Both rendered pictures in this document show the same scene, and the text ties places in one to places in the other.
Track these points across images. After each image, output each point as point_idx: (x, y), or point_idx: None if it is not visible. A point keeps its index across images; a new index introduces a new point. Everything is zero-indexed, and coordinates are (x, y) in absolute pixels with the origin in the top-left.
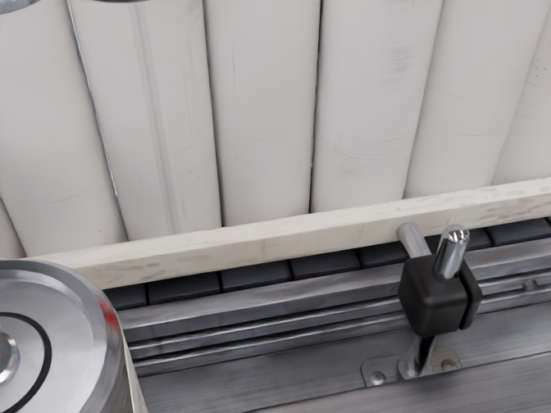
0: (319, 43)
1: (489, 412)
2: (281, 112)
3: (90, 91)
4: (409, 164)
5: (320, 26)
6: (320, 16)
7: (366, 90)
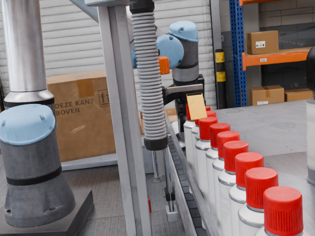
0: (166, 190)
1: None
2: None
3: (207, 208)
4: None
5: (77, 235)
6: (76, 231)
7: None
